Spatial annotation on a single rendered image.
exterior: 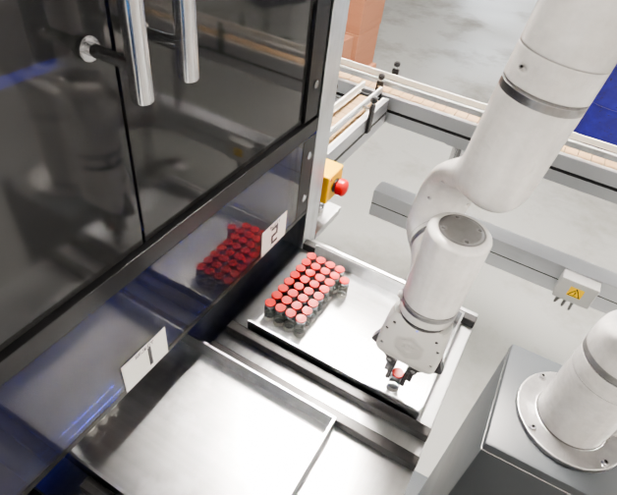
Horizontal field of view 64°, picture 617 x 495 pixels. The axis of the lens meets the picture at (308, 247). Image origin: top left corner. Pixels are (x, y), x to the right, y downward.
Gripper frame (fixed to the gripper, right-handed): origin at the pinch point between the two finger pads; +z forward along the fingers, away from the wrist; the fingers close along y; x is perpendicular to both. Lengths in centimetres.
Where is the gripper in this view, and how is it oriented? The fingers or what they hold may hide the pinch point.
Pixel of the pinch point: (399, 368)
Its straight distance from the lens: 88.1
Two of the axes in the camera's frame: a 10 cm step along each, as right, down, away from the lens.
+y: 8.6, 4.2, -2.9
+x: 4.9, -5.5, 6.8
